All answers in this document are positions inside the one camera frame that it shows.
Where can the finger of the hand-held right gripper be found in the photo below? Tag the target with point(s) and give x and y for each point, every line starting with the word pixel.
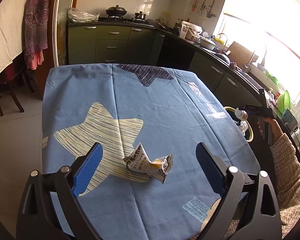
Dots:
pixel 248 108

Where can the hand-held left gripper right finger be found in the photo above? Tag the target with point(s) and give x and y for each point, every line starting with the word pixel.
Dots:
pixel 210 170

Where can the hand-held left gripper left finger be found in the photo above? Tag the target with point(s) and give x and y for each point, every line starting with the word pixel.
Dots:
pixel 86 172

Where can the small white plastic bottle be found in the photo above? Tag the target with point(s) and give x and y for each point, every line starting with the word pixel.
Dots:
pixel 241 114

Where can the white tissue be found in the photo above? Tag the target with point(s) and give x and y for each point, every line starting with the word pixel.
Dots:
pixel 243 127

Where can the yellow-rimmed dark trash bin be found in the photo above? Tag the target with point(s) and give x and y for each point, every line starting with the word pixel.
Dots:
pixel 251 133

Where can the paper wrapper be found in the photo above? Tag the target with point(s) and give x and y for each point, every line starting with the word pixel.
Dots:
pixel 140 162

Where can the person's right forearm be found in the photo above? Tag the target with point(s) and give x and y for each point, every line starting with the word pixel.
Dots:
pixel 290 170

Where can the person's right hand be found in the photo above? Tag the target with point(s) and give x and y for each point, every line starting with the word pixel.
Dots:
pixel 276 127

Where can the green plastic colander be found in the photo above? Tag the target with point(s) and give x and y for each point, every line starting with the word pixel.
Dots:
pixel 283 102

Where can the metal sink faucet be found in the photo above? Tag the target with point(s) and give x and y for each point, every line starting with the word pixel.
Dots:
pixel 252 57

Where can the brown cutting board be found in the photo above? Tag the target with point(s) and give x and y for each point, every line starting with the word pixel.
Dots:
pixel 240 51

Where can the white basin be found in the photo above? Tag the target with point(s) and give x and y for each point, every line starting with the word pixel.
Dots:
pixel 208 43

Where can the blue star-print tablecloth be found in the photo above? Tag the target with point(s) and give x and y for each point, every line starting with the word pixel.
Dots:
pixel 165 105

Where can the person's knit sweater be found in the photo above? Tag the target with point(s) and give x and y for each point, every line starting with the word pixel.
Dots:
pixel 277 225

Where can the bright window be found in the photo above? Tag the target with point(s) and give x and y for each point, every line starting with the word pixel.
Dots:
pixel 265 17

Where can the white plastic bucket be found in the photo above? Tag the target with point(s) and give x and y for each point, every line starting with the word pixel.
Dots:
pixel 190 31

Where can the hanging kitchen utensils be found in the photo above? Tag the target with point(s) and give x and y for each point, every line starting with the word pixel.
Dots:
pixel 207 10

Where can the black kitchen countertop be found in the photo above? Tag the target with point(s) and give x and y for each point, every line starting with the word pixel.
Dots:
pixel 165 31

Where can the dark wooden chair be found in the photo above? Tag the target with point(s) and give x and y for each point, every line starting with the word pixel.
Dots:
pixel 7 90

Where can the glass pot lid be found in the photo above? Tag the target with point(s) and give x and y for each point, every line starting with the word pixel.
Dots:
pixel 162 23

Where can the green kitchen cabinets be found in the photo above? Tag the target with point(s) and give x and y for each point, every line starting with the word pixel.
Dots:
pixel 110 45

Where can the small black pot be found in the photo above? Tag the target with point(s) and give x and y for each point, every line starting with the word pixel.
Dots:
pixel 140 16

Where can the checked apron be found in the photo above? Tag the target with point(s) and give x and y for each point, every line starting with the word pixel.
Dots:
pixel 36 30

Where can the gas stove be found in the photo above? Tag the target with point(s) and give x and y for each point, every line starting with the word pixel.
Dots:
pixel 125 20

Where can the clear plastic bag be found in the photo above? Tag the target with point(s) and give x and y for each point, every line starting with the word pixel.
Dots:
pixel 81 16

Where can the black wok with lid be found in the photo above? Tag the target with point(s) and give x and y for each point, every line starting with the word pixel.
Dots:
pixel 116 11

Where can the cream hanging cloth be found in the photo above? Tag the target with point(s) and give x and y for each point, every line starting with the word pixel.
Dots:
pixel 5 30

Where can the white door frame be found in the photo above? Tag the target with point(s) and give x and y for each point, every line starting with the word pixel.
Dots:
pixel 58 22

